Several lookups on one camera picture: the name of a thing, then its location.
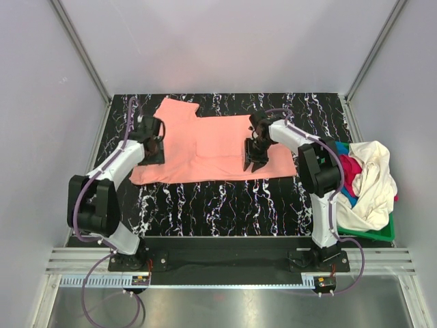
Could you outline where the green plastic basket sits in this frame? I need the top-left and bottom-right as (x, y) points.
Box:
(336, 141), (395, 242)

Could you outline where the aluminium frame post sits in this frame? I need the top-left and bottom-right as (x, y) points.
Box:
(345, 0), (409, 103)
(47, 0), (113, 105)

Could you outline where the small controller board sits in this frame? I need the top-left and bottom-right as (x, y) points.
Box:
(131, 275), (150, 286)
(316, 276), (337, 290)

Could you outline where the cream white t-shirt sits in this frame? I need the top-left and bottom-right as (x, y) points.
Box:
(336, 139), (399, 233)

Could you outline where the blue t-shirt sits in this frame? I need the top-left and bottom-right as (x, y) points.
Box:
(335, 141), (358, 208)

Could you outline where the slotted cable duct rail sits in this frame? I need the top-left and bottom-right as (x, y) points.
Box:
(60, 273), (315, 290)

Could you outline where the magenta t-shirt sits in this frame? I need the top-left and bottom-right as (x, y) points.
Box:
(340, 154), (362, 198)

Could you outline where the right aluminium frame post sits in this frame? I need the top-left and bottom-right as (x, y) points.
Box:
(345, 0), (409, 103)

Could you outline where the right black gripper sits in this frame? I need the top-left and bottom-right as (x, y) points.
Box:
(244, 137), (274, 173)

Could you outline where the salmon pink t-shirt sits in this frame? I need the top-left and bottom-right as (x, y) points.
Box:
(130, 98), (297, 185)

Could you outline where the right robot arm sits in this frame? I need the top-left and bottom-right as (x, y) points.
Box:
(243, 111), (350, 272)

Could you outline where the left small controller board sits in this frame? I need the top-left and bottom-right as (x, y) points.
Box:
(131, 275), (150, 286)

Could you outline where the right small controller board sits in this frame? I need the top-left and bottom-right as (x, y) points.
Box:
(316, 276), (337, 290)

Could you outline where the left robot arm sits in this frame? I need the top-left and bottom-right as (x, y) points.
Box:
(67, 116), (166, 271)

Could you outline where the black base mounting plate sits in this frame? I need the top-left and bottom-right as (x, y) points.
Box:
(68, 235), (351, 284)

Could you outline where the left aluminium frame post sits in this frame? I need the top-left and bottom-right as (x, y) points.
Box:
(47, 0), (113, 105)

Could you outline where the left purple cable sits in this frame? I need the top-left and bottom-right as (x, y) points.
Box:
(73, 96), (147, 325)

